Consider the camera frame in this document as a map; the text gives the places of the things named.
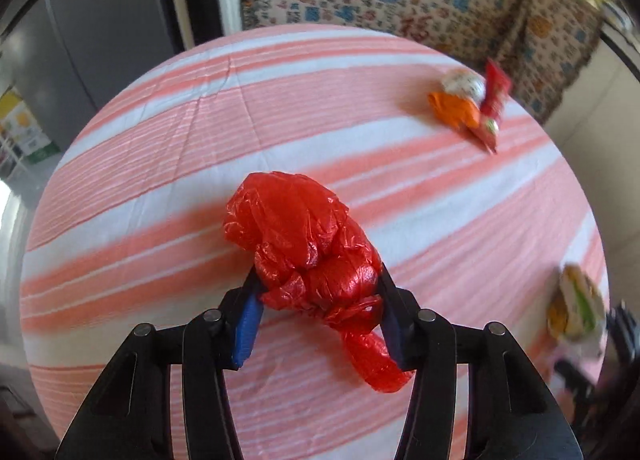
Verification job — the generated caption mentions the orange snack wrapper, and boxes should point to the orange snack wrapper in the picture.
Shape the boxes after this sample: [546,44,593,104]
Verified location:
[427,92,480,130]

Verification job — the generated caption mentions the grey double door refrigerator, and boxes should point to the grey double door refrigerator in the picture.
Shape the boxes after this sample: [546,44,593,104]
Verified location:
[1,0,181,149]

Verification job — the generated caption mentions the small yellow snack wrapper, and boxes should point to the small yellow snack wrapper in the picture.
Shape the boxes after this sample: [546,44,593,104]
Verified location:
[547,263,606,359]

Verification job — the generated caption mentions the patterned fu character cloth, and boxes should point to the patterned fu character cloth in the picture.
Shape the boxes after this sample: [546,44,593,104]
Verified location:
[241,0,603,122]

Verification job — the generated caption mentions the long red snack wrapper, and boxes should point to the long red snack wrapper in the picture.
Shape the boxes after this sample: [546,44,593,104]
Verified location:
[472,60,512,154]

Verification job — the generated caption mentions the yellow cardboard box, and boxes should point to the yellow cardboard box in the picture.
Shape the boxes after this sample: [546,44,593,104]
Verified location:
[0,89,60,165]

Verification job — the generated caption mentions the silver foil wrapper ball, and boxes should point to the silver foil wrapper ball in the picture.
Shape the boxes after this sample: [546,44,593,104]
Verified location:
[442,68,486,106]

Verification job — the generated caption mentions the red plastic bag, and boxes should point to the red plastic bag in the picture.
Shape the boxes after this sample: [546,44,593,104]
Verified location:
[224,171,411,393]

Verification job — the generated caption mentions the pink striped tablecloth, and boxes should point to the pink striped tablecloth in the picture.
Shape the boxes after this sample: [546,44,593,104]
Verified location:
[20,25,608,459]

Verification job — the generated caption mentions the white lower cabinets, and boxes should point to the white lower cabinets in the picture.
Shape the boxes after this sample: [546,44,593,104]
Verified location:
[544,26,639,312]

